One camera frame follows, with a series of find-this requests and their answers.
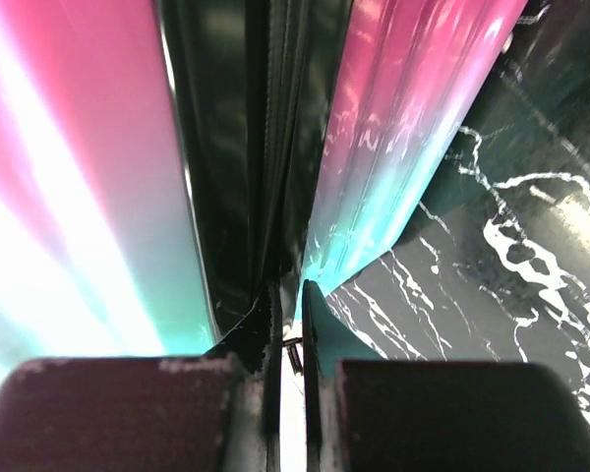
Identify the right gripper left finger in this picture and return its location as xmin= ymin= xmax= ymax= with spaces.
xmin=0 ymin=284 xmax=281 ymax=471

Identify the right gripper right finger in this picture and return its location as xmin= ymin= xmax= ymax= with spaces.
xmin=302 ymin=281 xmax=590 ymax=471

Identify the pink teal hardshell suitcase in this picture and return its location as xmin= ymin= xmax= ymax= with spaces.
xmin=0 ymin=1 xmax=525 ymax=374

